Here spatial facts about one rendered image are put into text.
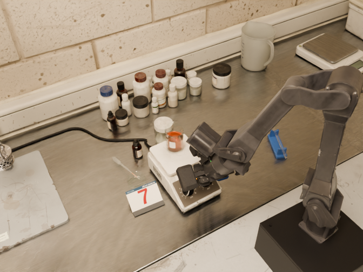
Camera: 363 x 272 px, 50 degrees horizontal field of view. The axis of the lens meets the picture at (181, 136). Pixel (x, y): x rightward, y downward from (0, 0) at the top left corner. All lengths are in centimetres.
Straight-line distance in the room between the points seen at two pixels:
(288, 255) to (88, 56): 88
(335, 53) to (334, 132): 93
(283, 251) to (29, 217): 66
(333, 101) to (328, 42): 104
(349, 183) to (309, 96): 56
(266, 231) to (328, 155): 25
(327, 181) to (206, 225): 37
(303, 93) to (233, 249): 48
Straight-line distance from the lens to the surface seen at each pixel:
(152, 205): 110
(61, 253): 107
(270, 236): 93
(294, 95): 73
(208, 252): 102
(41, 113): 137
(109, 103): 130
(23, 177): 124
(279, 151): 122
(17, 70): 132
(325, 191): 84
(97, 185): 117
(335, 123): 75
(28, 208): 116
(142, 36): 141
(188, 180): 96
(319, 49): 167
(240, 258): 102
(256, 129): 80
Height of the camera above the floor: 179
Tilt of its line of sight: 45 degrees down
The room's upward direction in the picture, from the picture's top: 1 degrees counter-clockwise
